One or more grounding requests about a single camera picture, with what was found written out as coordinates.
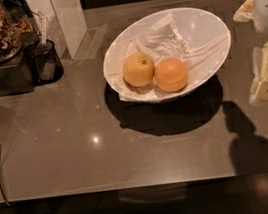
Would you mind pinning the white utensil in cup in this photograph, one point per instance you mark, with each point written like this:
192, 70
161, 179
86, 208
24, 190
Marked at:
43, 42

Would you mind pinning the left orange with stem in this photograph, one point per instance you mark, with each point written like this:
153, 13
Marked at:
138, 69

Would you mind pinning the white paper bowl liner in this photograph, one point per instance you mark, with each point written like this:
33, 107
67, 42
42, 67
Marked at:
164, 40

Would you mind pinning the white upright box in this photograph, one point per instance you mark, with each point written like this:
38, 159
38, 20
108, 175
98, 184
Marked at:
66, 23

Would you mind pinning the white bowl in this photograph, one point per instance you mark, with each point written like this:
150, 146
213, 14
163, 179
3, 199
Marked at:
202, 27

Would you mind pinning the black mesh cup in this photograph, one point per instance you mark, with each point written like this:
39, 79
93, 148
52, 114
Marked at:
29, 53

